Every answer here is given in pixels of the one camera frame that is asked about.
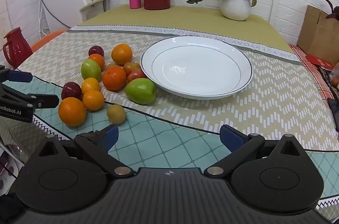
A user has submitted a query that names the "clear plastic package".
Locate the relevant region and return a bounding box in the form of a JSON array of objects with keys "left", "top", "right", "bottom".
[{"left": 0, "top": 129, "right": 28, "bottom": 196}]

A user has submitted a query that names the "red envelope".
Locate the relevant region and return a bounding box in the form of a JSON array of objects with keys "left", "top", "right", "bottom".
[{"left": 306, "top": 55, "right": 335, "bottom": 70}]

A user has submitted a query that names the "deep orange orange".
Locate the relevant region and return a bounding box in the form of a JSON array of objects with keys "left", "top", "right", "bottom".
[{"left": 102, "top": 66, "right": 127, "bottom": 91}]

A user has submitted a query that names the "round green apple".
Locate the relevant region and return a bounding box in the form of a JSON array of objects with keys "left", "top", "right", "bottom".
[{"left": 125, "top": 78, "right": 157, "bottom": 105}]

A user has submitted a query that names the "patterned tablecloth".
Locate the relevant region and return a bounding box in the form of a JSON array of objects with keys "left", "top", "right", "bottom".
[{"left": 17, "top": 25, "right": 339, "bottom": 224}]

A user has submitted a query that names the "yellow orange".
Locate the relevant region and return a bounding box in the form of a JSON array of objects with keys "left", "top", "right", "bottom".
[{"left": 81, "top": 77, "right": 101, "bottom": 95}]

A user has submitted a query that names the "yellow-green table mat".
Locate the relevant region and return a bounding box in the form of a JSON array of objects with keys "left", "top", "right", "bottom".
[{"left": 70, "top": 4, "right": 294, "bottom": 54}]

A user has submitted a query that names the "checkered red cloth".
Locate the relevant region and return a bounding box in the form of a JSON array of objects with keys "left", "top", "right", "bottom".
[{"left": 289, "top": 44, "right": 338, "bottom": 101}]

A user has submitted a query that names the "white plate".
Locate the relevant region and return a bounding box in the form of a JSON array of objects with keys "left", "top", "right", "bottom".
[{"left": 140, "top": 35, "right": 253, "bottom": 100}]

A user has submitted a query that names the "dark purple plant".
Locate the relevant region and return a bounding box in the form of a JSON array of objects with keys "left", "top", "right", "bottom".
[{"left": 322, "top": 0, "right": 339, "bottom": 21}]

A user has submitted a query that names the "red pitcher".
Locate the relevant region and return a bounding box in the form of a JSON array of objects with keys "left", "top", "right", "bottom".
[{"left": 3, "top": 27, "right": 33, "bottom": 69}]

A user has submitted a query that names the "small tan fruit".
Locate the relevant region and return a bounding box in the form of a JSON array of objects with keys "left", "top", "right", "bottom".
[{"left": 107, "top": 104, "right": 126, "bottom": 124}]

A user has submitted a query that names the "large orange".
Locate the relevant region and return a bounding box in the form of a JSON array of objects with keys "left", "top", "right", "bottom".
[
  {"left": 58, "top": 97, "right": 87, "bottom": 126},
  {"left": 111, "top": 43, "right": 133, "bottom": 66}
]

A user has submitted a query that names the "green mango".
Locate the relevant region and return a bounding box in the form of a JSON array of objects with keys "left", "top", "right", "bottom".
[{"left": 81, "top": 58, "right": 102, "bottom": 82}]

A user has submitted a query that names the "red yellow apple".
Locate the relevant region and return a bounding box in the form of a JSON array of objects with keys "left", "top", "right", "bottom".
[
  {"left": 127, "top": 68, "right": 147, "bottom": 83},
  {"left": 122, "top": 62, "right": 141, "bottom": 76}
]

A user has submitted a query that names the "cardboard box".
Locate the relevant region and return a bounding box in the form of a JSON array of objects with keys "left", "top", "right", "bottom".
[{"left": 297, "top": 5, "right": 339, "bottom": 64}]

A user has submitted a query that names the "white ribbed flower pot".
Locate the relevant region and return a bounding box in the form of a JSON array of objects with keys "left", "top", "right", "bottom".
[{"left": 220, "top": 0, "right": 252, "bottom": 21}]

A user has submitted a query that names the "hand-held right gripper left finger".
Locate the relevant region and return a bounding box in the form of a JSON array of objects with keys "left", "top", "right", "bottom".
[{"left": 32, "top": 124, "right": 135, "bottom": 179}]

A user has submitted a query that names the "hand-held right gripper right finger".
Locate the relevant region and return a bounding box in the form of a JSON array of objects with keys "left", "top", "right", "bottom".
[{"left": 204, "top": 124, "right": 309, "bottom": 179}]

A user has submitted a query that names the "small orange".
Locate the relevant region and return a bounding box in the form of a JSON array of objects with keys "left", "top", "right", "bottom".
[
  {"left": 88, "top": 54, "right": 106, "bottom": 71},
  {"left": 82, "top": 90, "right": 105, "bottom": 111}
]

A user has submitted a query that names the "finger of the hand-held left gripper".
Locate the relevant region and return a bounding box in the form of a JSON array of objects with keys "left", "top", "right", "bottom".
[
  {"left": 0, "top": 65, "right": 33, "bottom": 83},
  {"left": 0, "top": 84, "right": 60, "bottom": 109}
]

